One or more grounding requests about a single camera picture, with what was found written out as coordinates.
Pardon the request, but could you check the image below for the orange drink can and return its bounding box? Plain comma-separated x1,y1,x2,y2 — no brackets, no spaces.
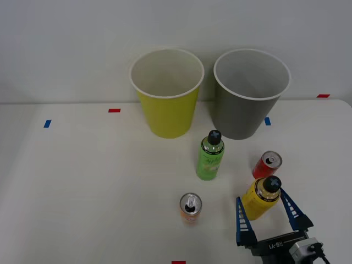
179,192,203,225

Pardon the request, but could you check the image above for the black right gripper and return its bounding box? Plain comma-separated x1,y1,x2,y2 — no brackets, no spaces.
235,189,315,259

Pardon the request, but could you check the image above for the yellow-green plastic waste bin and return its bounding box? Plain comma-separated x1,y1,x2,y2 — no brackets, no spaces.
129,48,205,139

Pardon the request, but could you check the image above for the green plastic bottle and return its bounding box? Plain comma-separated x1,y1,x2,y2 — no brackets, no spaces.
196,130,226,182

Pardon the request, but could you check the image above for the grey plastic waste bin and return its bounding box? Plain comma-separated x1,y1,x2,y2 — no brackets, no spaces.
210,48,292,140

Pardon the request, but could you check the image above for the yellow plastic bottle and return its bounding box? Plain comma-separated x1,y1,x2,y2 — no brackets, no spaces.
241,175,283,221

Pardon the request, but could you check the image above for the red drink can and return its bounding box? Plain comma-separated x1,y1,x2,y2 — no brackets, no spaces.
252,150,283,180

